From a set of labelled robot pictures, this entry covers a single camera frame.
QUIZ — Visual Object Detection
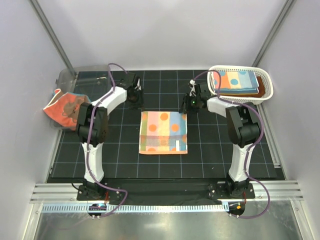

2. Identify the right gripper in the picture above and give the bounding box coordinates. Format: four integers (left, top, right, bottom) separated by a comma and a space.
179, 93, 201, 114

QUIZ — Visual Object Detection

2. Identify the peach dotted towel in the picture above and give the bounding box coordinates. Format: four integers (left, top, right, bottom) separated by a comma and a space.
139, 111, 188, 155

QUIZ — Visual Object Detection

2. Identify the light blue dotted towel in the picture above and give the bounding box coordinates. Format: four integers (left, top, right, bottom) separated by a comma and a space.
210, 70, 259, 89

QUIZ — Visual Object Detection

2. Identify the salmon pink towel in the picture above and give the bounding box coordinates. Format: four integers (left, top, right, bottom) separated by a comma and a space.
43, 88, 91, 131

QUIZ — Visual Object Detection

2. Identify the brown towel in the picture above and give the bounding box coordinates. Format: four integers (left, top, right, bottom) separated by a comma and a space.
231, 76, 266, 98

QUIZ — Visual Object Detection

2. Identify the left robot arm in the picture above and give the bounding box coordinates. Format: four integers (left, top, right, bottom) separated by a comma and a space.
75, 72, 144, 201

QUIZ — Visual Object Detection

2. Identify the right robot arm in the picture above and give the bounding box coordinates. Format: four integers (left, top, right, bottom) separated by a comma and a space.
179, 80, 264, 198

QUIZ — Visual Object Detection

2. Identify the clear plastic bin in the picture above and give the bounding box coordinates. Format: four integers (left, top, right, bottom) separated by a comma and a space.
49, 65, 112, 131

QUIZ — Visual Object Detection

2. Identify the white perforated basket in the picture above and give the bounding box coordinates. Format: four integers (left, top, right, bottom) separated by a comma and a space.
207, 65, 274, 105

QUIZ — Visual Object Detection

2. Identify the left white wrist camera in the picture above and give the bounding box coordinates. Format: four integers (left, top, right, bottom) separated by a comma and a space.
134, 78, 142, 91

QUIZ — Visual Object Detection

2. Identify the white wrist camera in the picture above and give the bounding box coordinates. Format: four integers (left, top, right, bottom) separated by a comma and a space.
188, 79, 197, 97
134, 78, 142, 91

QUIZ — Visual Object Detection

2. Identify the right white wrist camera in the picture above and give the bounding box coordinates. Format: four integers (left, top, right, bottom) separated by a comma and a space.
188, 79, 197, 97

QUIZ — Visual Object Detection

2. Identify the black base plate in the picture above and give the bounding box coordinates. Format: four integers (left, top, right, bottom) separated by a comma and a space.
72, 178, 255, 204

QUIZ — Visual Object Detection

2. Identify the white slotted cable duct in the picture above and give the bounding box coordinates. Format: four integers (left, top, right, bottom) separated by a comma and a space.
41, 202, 229, 214

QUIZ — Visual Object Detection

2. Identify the aluminium rail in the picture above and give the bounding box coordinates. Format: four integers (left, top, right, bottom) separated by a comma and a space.
30, 180, 304, 203

